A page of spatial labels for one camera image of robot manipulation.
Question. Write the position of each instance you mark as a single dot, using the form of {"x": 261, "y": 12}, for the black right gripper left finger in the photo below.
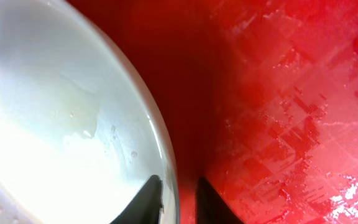
{"x": 146, "y": 206}

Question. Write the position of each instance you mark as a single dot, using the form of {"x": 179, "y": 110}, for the red plastic tray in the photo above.
{"x": 259, "y": 97}

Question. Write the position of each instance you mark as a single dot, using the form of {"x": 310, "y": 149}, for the white plate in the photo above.
{"x": 80, "y": 133}

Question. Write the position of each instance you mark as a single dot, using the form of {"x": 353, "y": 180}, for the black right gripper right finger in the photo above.
{"x": 210, "y": 207}

